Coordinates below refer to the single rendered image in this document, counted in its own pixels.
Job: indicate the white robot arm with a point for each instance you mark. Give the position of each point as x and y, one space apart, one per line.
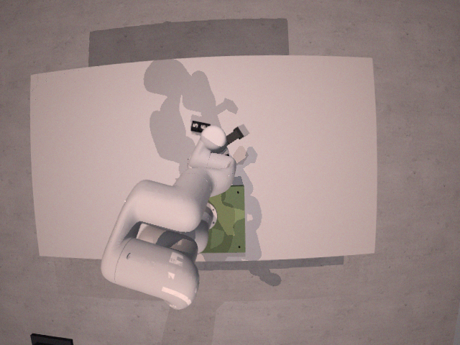
169 212

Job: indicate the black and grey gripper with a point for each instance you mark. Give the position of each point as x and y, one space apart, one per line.
225 152

